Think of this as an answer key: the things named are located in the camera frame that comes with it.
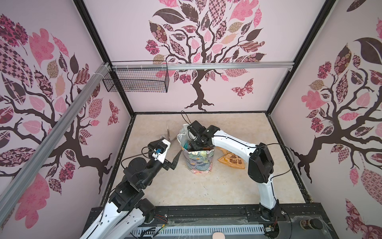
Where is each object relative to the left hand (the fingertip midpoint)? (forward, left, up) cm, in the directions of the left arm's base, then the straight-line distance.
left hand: (172, 146), depth 65 cm
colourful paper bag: (0, -12, -14) cm, 19 cm away
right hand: (+14, -11, -19) cm, 26 cm away
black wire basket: (+73, +37, -15) cm, 83 cm away
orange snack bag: (+6, -33, -26) cm, 42 cm away
